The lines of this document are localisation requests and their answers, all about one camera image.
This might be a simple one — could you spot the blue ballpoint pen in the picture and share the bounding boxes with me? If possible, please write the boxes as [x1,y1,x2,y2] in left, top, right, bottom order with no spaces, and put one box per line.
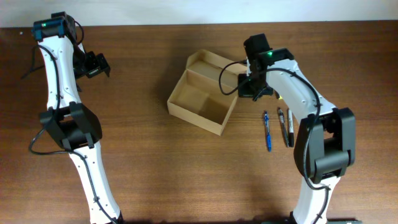
[264,111,272,152]

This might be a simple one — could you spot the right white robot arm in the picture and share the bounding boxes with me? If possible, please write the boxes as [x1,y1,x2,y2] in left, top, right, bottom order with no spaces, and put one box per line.
[238,34,356,223]

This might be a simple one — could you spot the black ballpoint pen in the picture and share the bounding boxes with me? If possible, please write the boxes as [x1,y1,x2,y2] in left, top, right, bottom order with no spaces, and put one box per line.
[277,108,289,147]

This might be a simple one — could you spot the brown cardboard box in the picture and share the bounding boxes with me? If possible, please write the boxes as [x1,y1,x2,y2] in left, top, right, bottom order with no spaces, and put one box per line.
[167,49,246,136]

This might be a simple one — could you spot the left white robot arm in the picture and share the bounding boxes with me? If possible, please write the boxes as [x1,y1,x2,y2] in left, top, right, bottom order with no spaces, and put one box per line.
[32,12,124,223]

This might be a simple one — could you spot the black permanent marker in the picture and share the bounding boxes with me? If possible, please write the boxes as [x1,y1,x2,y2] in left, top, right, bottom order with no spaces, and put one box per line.
[287,109,294,147]

